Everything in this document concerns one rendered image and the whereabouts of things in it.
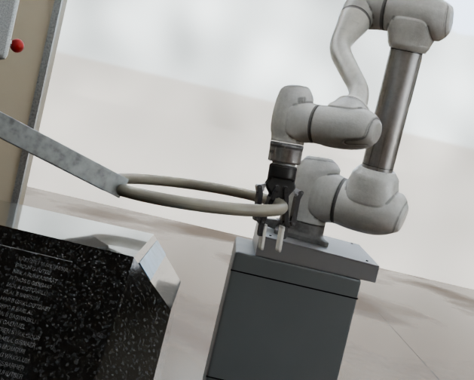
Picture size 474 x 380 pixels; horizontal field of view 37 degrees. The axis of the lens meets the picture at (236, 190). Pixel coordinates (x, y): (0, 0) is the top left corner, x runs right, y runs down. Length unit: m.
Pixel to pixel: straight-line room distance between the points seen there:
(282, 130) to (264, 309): 0.62
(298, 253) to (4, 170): 4.68
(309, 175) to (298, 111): 0.48
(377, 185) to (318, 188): 0.19
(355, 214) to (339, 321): 0.33
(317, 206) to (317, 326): 0.38
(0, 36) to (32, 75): 5.01
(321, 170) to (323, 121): 0.50
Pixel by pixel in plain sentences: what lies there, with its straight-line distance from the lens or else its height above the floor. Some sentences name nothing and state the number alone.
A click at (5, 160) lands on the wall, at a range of 6.57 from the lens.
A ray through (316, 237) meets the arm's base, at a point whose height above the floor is 0.88.
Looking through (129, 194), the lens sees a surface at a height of 0.94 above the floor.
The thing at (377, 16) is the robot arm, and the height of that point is 1.59.
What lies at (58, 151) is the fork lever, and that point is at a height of 1.00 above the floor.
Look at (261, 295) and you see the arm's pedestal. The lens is 2.19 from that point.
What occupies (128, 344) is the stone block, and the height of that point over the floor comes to 0.74.
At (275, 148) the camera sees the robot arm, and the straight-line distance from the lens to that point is 1.85.
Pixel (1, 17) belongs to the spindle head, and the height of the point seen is 1.25.
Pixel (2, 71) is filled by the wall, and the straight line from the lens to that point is 6.61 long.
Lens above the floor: 1.09
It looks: 3 degrees down
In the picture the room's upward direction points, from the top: 13 degrees clockwise
